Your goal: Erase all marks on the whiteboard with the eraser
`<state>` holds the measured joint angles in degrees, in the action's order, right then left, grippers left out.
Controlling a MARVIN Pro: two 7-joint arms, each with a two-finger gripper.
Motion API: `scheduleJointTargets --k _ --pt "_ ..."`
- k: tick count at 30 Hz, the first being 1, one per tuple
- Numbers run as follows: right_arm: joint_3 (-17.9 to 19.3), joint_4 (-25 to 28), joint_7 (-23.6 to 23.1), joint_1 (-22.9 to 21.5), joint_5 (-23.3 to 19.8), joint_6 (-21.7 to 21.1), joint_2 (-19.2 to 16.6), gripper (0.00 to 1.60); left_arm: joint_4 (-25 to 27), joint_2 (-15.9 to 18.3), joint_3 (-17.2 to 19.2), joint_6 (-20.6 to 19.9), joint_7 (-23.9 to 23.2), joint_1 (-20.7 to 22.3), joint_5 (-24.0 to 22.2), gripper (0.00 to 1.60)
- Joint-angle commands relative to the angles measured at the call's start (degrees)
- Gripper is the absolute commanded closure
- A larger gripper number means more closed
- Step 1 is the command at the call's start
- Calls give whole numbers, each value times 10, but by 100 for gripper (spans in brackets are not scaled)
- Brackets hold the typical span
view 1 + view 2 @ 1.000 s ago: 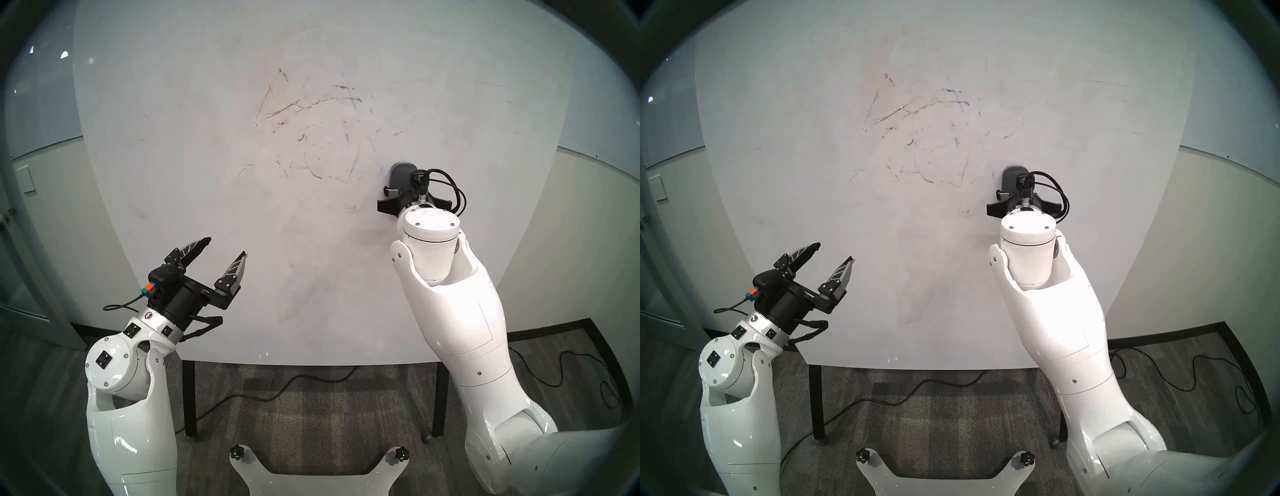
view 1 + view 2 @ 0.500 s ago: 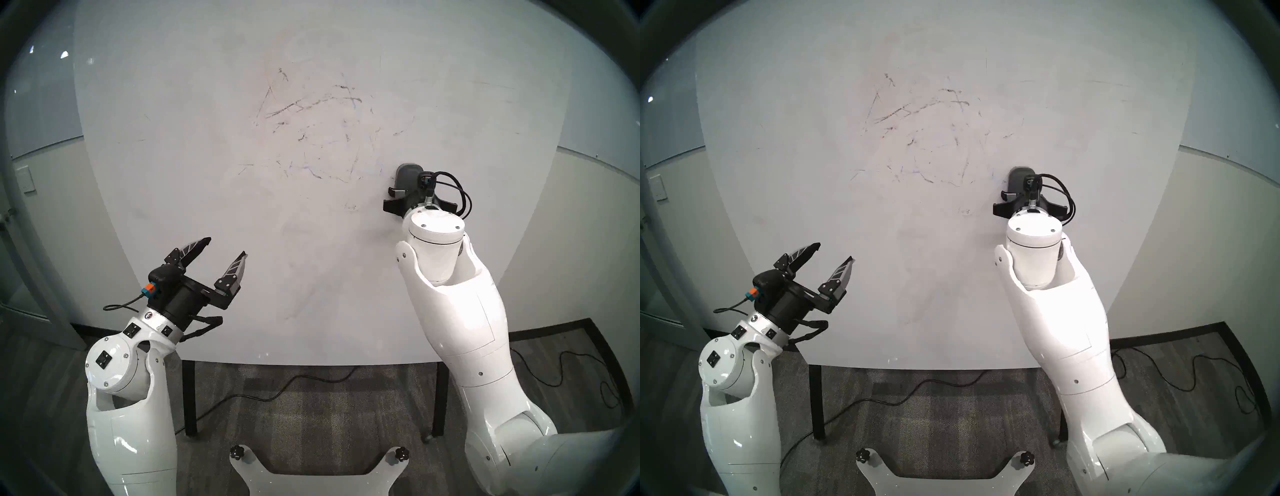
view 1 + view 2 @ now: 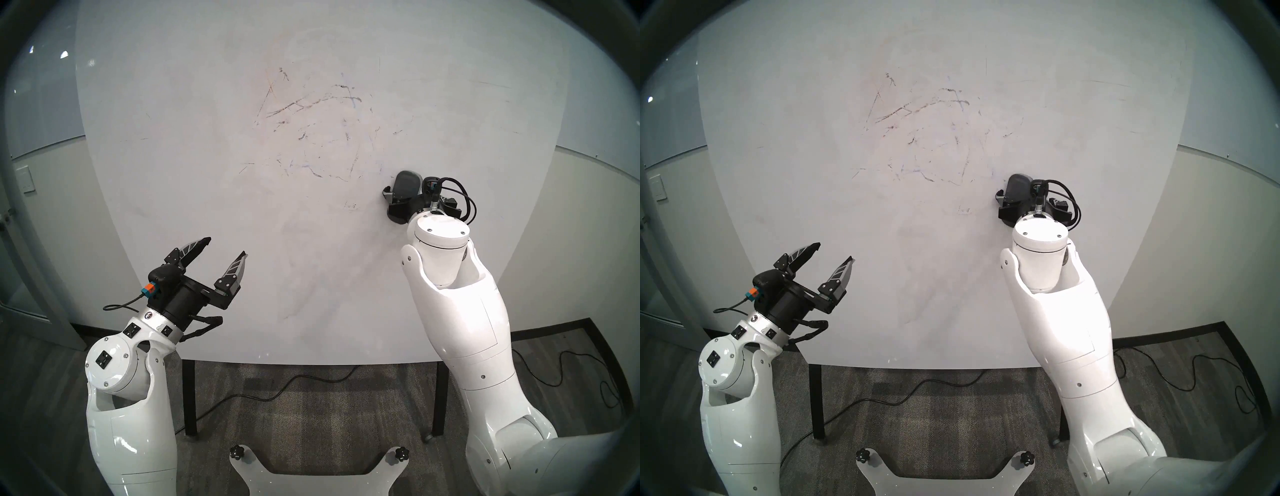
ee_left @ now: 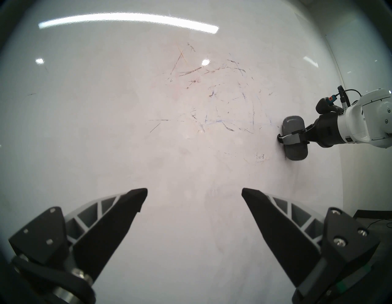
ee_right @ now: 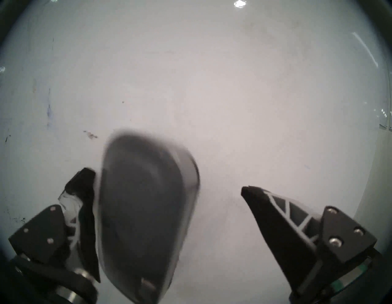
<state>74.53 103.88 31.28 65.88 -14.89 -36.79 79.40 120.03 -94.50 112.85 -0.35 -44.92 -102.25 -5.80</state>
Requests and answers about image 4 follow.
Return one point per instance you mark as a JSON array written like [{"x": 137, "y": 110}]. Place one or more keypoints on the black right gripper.
[{"x": 326, "y": 131}]

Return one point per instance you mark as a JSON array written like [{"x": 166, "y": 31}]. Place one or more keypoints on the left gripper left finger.
[{"x": 101, "y": 239}]

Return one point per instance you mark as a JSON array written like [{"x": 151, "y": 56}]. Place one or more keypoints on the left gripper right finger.
[{"x": 284, "y": 239}]

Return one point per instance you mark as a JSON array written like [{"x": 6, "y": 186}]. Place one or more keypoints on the dark grey whiteboard eraser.
[{"x": 295, "y": 153}]

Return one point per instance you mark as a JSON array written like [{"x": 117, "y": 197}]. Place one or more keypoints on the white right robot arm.
[{"x": 367, "y": 122}]

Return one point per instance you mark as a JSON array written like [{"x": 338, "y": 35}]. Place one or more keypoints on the white whiteboard table surface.
[{"x": 122, "y": 122}]

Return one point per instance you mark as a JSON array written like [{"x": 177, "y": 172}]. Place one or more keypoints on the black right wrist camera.
[{"x": 326, "y": 105}]

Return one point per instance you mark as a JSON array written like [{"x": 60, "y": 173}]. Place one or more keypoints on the black wall baseboard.
[{"x": 373, "y": 213}]

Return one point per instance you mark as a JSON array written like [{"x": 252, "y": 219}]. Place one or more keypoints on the frosted glass wall panel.
[{"x": 361, "y": 55}]

